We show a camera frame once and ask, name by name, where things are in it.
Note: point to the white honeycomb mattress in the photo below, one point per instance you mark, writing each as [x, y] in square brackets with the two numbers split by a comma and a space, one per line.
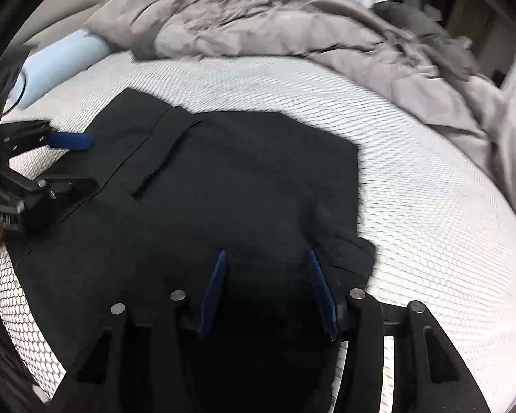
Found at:
[413, 223]

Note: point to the black pants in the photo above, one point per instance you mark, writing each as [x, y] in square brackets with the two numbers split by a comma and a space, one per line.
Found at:
[249, 172]

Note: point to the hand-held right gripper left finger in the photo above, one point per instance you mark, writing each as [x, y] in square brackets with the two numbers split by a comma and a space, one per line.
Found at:
[213, 292]

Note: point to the grey duvet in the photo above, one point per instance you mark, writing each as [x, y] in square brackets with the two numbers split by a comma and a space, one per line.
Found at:
[284, 21]

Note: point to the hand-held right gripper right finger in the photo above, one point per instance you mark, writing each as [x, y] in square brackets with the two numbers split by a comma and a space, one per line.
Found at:
[324, 297]

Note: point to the light blue pillow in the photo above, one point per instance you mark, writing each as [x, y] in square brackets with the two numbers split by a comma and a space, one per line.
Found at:
[60, 64]

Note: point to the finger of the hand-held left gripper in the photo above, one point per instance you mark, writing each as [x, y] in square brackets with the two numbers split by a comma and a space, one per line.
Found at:
[64, 193]
[71, 141]

